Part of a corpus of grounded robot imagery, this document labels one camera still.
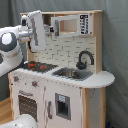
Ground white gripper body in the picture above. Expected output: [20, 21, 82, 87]
[20, 10, 46, 52]

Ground white microwave door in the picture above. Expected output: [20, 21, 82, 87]
[51, 14, 92, 39]

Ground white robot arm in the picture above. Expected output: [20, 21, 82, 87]
[0, 10, 46, 128]

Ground wooden toy kitchen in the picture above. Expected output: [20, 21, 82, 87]
[10, 10, 115, 128]

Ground black stovetop red burners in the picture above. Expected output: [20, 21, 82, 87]
[23, 61, 56, 73]

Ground left red stove knob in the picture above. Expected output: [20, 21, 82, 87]
[13, 76, 19, 82]

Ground red stove knob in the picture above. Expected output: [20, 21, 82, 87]
[32, 81, 38, 87]
[13, 76, 19, 82]

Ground right red stove knob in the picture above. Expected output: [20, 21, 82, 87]
[32, 81, 38, 87]

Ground black toy faucet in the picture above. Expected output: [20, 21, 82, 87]
[76, 50, 94, 70]

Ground grey toy sink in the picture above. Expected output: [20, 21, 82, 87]
[52, 67, 92, 81]

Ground oven door with window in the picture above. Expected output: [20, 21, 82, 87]
[12, 87, 43, 128]

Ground grey ice dispenser panel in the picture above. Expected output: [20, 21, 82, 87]
[55, 93, 71, 120]

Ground white cabinet door grey handle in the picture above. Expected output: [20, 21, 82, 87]
[45, 81, 82, 128]

